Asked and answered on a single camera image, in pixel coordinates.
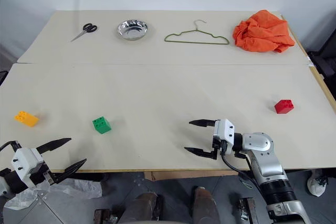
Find crumpled orange cloth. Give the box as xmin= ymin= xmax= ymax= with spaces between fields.
xmin=232 ymin=9 xmax=296 ymax=54

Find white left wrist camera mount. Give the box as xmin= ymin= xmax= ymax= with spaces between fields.
xmin=10 ymin=147 xmax=45 ymax=189

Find clear crumpled plastic sheet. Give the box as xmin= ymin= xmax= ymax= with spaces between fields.
xmin=3 ymin=177 xmax=103 ymax=210

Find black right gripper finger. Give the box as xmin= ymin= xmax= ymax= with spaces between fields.
xmin=188 ymin=119 xmax=217 ymax=128
xmin=184 ymin=146 xmax=214 ymax=159

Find round steel bowl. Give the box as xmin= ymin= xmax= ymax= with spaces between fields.
xmin=116 ymin=19 xmax=149 ymax=41

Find olive wire clothes hanger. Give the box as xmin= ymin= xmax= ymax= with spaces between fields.
xmin=164 ymin=19 xmax=230 ymax=46

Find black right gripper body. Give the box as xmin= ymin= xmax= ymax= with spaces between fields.
xmin=211 ymin=135 xmax=227 ymax=161

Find black equipment beside table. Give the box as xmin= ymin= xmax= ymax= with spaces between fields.
xmin=307 ymin=11 xmax=336 ymax=85

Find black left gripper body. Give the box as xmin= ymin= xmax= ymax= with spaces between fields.
xmin=30 ymin=153 xmax=58 ymax=186

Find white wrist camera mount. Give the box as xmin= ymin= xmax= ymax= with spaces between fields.
xmin=10 ymin=147 xmax=45 ymax=189
xmin=213 ymin=119 xmax=235 ymax=155

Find yellow toy brick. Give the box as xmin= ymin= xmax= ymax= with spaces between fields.
xmin=14 ymin=110 xmax=40 ymax=128

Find red toy brick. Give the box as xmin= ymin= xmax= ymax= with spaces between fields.
xmin=274 ymin=99 xmax=295 ymax=115

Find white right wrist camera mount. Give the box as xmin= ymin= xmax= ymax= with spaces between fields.
xmin=213 ymin=119 xmax=235 ymax=155

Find small green wire loop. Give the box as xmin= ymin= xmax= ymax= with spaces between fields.
xmin=238 ymin=173 xmax=254 ymax=190

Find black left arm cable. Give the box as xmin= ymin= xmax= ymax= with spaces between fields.
xmin=0 ymin=141 xmax=23 ymax=154

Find green toy brick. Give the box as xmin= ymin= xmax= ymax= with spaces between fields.
xmin=92 ymin=115 xmax=112 ymax=135

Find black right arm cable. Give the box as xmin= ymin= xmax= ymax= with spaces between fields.
xmin=220 ymin=148 xmax=263 ymax=190

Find dark rounded shape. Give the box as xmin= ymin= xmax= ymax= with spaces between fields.
xmin=118 ymin=191 xmax=164 ymax=224
xmin=192 ymin=186 xmax=221 ymax=224

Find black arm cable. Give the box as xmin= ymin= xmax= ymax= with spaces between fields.
xmin=220 ymin=148 xmax=263 ymax=190
xmin=0 ymin=141 xmax=23 ymax=154

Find white shoe with black laces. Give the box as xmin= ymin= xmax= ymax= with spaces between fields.
xmin=307 ymin=169 xmax=329 ymax=197

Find black-handled scissors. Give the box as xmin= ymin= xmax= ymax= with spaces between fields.
xmin=70 ymin=23 xmax=98 ymax=43

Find brown cardboard piece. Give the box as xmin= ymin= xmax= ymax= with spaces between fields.
xmin=143 ymin=169 xmax=240 ymax=182

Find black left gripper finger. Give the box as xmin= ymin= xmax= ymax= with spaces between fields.
xmin=51 ymin=158 xmax=88 ymax=184
xmin=36 ymin=137 xmax=72 ymax=154

